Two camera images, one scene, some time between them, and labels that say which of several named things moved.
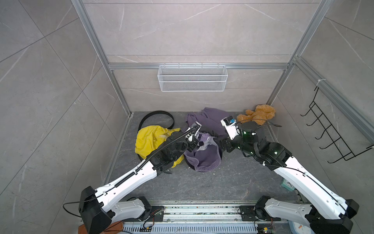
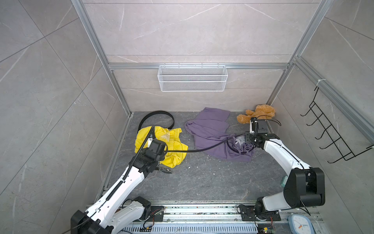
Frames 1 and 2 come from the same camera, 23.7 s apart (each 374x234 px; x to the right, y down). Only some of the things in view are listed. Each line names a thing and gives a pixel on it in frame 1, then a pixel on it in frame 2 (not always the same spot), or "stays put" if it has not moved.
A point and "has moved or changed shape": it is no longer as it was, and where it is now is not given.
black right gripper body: [237, 143] → [249, 137]
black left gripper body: [184, 146] → [157, 163]
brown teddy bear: [262, 113] stays put
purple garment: [208, 155] has moved or changed shape
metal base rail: [204, 218] stays put
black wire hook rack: [337, 140] stays put
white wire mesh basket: [192, 78] stays put
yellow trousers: [148, 138] stays put
